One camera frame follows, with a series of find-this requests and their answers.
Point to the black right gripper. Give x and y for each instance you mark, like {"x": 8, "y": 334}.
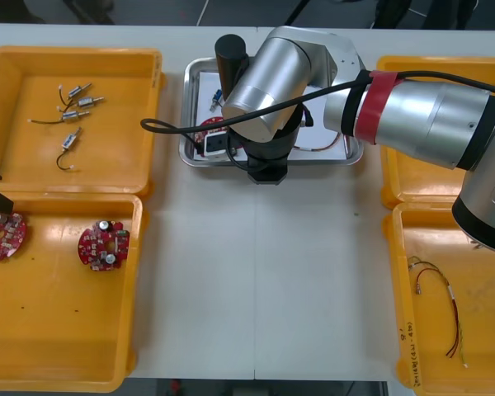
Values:
{"x": 268, "y": 173}

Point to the round red circuit board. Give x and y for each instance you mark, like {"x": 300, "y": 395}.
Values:
{"x": 8, "y": 239}
{"x": 212, "y": 122}
{"x": 95, "y": 247}

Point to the silver-grey right robot arm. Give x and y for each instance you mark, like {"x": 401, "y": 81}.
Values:
{"x": 272, "y": 74}

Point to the steel tray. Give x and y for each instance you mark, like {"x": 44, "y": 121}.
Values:
{"x": 313, "y": 161}

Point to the small metal solenoid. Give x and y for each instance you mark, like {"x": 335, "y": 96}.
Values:
{"x": 71, "y": 116}
{"x": 79, "y": 89}
{"x": 69, "y": 141}
{"x": 87, "y": 101}

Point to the blue label metal solenoid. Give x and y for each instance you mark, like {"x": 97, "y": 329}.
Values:
{"x": 216, "y": 97}

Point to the white sheet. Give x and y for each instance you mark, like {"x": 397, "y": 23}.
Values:
{"x": 206, "y": 82}

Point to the yellow-orange plastic bin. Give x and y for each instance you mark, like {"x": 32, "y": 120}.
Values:
{"x": 66, "y": 330}
{"x": 420, "y": 181}
{"x": 115, "y": 136}
{"x": 486, "y": 330}

